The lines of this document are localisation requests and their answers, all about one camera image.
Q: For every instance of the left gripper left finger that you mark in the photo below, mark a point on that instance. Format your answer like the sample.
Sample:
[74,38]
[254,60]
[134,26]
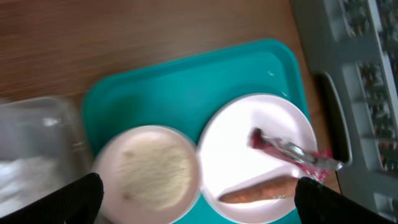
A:
[76,203]

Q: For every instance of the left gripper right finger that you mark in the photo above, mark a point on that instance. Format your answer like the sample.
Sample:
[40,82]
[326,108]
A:
[317,204]

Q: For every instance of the red foil wrapper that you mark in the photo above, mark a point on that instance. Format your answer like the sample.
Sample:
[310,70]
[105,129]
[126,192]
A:
[314,164]

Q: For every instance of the white bowl with residue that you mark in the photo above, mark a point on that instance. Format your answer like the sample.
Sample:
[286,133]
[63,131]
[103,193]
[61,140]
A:
[150,174]

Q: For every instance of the white napkin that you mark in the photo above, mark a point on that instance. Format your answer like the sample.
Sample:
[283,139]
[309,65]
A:
[24,181]

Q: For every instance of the grey dishwasher rack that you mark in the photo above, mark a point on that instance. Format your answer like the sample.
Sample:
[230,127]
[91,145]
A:
[351,50]

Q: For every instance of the orange carrot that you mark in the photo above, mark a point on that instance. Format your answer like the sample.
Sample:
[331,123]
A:
[278,188]

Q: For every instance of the clear plastic bin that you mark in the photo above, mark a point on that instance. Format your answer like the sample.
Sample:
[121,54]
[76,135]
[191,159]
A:
[45,127]

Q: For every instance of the white round plate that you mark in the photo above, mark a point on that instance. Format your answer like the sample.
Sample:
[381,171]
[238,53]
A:
[228,163]

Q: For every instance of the teal serving tray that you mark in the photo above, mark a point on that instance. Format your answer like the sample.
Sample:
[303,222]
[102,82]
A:
[184,94]

